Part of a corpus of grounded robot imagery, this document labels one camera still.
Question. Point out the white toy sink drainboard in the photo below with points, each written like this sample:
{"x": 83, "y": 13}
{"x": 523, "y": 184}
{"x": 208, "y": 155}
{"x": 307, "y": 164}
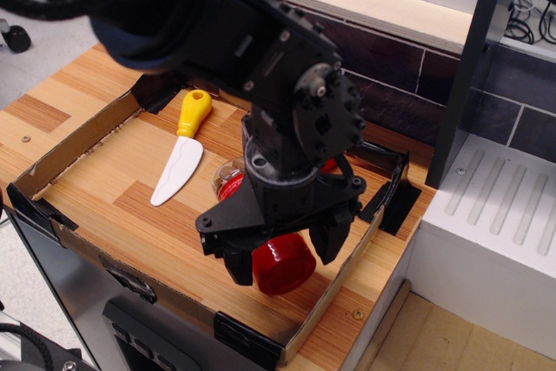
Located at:
{"x": 485, "y": 248}

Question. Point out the red-capped basil spice bottle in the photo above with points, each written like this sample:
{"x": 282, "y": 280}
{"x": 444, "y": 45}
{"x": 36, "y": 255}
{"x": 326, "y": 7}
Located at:
{"x": 281, "y": 264}

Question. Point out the red toy strawberry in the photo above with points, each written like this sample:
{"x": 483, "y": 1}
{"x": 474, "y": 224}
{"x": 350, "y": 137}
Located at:
{"x": 329, "y": 166}

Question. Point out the yellow-handled white toy knife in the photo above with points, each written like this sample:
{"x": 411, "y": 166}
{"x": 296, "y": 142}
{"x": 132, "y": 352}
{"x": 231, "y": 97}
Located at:
{"x": 187, "y": 153}

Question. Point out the black office chair caster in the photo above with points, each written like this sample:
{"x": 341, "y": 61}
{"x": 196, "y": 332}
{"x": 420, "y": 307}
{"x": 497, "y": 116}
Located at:
{"x": 15, "y": 36}

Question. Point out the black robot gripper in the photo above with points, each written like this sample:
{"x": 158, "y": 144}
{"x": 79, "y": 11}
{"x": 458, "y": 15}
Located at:
{"x": 268, "y": 205}

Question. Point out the dark grey vertical post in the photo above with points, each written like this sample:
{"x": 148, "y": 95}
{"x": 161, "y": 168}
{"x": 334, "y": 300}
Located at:
{"x": 488, "y": 25}

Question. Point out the cardboard fence with black tape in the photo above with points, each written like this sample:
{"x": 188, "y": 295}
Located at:
{"x": 80, "y": 141}

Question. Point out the black toy oven front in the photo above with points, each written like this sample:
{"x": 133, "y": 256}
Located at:
{"x": 150, "y": 342}

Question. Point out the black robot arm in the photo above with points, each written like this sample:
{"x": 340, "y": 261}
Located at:
{"x": 304, "y": 112}

